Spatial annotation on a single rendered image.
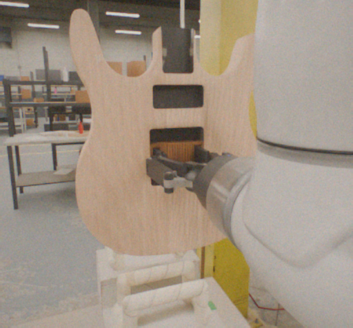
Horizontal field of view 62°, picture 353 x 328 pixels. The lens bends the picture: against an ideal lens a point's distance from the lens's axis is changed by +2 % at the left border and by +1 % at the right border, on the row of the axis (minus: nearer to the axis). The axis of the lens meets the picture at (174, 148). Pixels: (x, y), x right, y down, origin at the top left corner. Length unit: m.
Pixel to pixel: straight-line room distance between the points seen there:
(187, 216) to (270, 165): 0.38
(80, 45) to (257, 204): 0.36
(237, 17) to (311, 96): 1.61
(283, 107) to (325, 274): 0.09
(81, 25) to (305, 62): 0.38
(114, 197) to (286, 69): 0.39
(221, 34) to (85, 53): 1.28
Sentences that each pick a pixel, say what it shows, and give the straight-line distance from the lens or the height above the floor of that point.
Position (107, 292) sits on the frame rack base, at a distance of 0.84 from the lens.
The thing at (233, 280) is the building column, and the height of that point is 0.34.
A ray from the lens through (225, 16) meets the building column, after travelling 1.73.
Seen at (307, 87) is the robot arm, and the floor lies 1.57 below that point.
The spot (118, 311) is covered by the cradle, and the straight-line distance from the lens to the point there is 0.80.
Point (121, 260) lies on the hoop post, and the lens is 0.83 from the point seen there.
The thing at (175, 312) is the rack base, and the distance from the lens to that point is 0.84.
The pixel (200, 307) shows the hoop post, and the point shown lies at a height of 1.07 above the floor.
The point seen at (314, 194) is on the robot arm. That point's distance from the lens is 0.18.
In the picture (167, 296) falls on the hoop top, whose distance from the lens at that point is 0.72.
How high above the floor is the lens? 1.57
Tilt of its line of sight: 12 degrees down
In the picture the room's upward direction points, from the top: straight up
